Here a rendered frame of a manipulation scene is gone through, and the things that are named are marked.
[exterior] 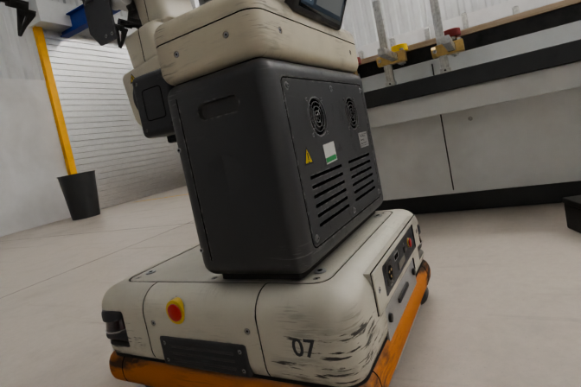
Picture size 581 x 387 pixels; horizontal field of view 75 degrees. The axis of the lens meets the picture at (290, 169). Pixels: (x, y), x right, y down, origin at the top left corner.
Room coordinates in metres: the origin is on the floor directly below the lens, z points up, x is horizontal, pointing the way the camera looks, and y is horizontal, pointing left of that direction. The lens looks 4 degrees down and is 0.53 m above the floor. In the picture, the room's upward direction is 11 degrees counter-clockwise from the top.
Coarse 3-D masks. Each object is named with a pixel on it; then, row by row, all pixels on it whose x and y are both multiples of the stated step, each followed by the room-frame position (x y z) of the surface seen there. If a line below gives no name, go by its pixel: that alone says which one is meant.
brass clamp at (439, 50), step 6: (456, 42) 1.70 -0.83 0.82; (462, 42) 1.69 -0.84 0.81; (432, 48) 1.75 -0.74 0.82; (438, 48) 1.74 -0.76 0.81; (444, 48) 1.72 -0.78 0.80; (456, 48) 1.70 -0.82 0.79; (462, 48) 1.69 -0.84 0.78; (432, 54) 1.75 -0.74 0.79; (438, 54) 1.74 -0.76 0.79; (444, 54) 1.73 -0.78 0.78
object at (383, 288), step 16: (416, 224) 1.03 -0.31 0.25; (400, 240) 0.88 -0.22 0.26; (416, 240) 1.00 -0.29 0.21; (384, 256) 0.76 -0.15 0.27; (400, 256) 0.86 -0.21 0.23; (368, 272) 0.69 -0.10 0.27; (384, 272) 0.74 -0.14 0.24; (400, 272) 0.83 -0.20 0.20; (384, 288) 0.72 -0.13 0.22; (384, 304) 0.70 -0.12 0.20
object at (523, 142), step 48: (480, 48) 1.86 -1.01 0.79; (528, 48) 1.76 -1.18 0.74; (576, 96) 1.69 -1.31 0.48; (384, 144) 2.12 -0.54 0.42; (432, 144) 1.99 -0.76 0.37; (480, 144) 1.89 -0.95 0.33; (528, 144) 1.79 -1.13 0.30; (576, 144) 1.70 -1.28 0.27; (384, 192) 2.14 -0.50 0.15; (432, 192) 2.01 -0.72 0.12; (480, 192) 1.93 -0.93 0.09; (528, 192) 1.83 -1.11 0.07; (576, 192) 1.74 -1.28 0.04
